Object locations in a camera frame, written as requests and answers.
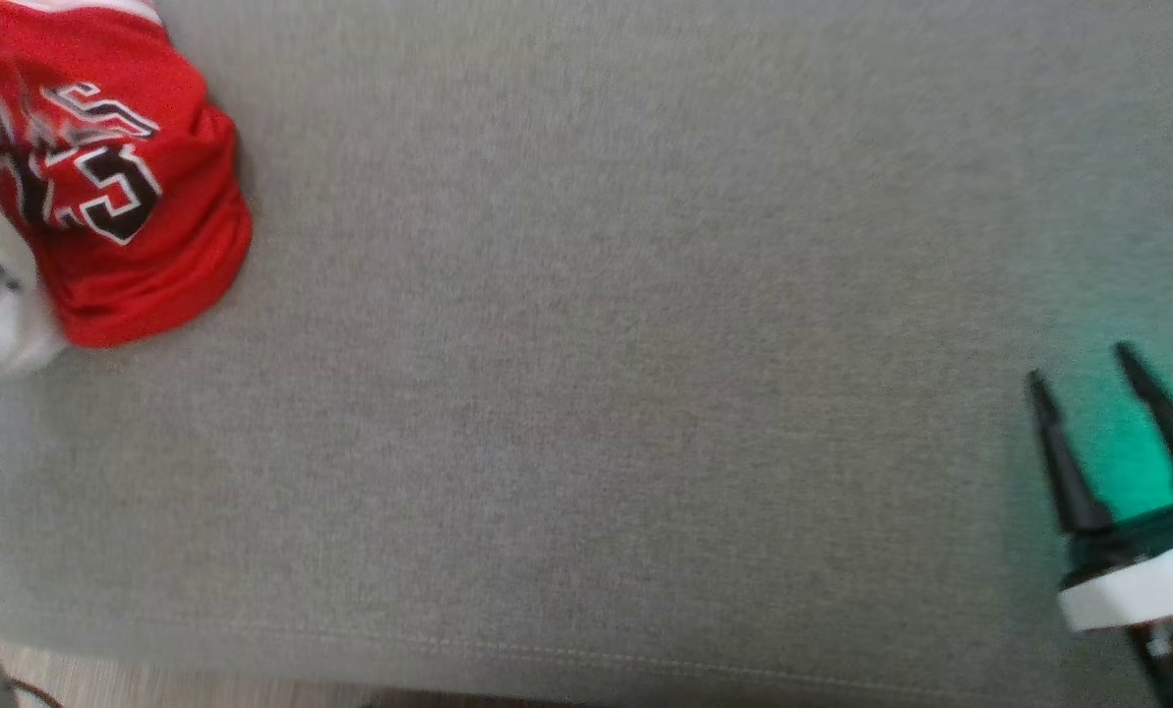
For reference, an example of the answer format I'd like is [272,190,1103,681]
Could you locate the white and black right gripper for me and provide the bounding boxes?
[1026,340,1173,634]

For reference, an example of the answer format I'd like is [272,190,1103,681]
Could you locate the red basketball jersey with number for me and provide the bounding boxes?
[0,0,255,379]

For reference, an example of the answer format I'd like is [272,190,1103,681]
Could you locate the large grey sofa seat cushion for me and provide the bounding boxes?
[0,0,1173,708]

